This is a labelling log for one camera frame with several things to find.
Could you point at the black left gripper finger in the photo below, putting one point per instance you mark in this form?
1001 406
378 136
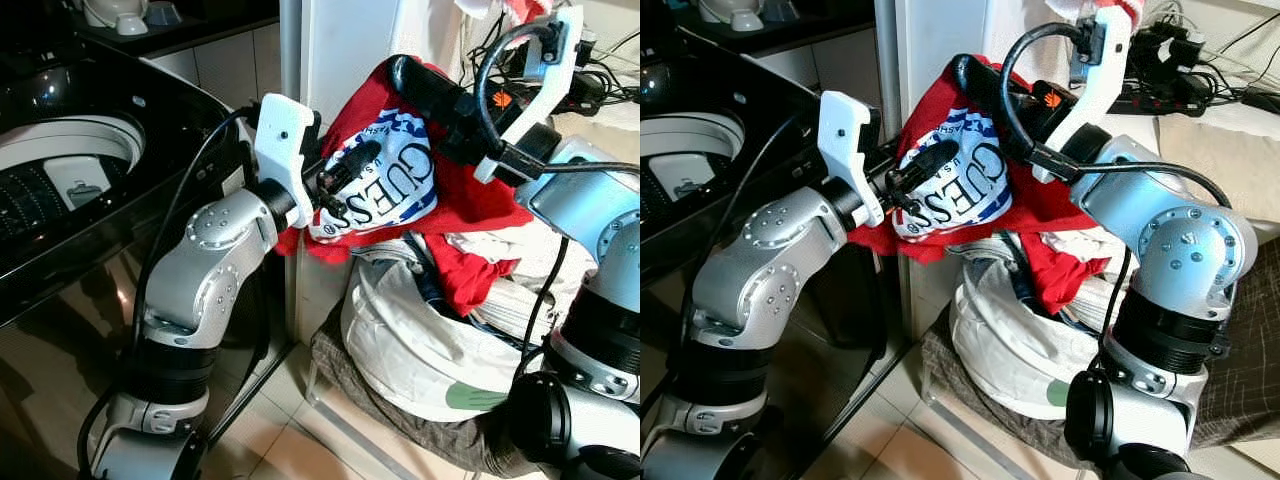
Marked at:
355 165
922 165

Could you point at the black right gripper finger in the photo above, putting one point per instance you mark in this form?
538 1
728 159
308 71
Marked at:
420 82
985 80

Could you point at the red printed t-shirt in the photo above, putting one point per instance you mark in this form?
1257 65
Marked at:
470 205
1040 205

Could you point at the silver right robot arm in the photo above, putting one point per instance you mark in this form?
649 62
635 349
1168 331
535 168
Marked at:
1185 250
590 200

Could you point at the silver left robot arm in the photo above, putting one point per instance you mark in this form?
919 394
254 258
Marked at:
200 280
745 285

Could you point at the black top-loading washing machine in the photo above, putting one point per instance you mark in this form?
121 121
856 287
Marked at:
665 90
70 270

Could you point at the white cabinet side panel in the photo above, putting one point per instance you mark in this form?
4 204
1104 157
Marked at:
340 50
940 40

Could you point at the black power strip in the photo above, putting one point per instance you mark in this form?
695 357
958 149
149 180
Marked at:
1160 100
575 98

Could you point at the white garment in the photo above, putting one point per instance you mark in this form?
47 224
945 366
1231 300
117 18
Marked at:
500 245
1085 245

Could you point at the black plug adapter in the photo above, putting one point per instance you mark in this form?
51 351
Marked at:
1170 50

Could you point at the white cloth laundry bag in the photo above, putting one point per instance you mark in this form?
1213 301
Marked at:
410 350
1005 350

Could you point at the white washer tub rim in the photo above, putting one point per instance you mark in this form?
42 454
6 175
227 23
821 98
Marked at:
690 135
70 140

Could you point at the white cup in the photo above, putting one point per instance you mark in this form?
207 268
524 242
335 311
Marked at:
117 14
738 12

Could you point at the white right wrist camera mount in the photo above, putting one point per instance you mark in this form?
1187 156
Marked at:
548 80
1100 75

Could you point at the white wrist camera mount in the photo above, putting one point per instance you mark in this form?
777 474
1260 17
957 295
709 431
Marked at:
548 80
842 135
280 135
1100 75

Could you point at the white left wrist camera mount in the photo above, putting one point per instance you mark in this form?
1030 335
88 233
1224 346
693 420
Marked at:
842 135
280 135

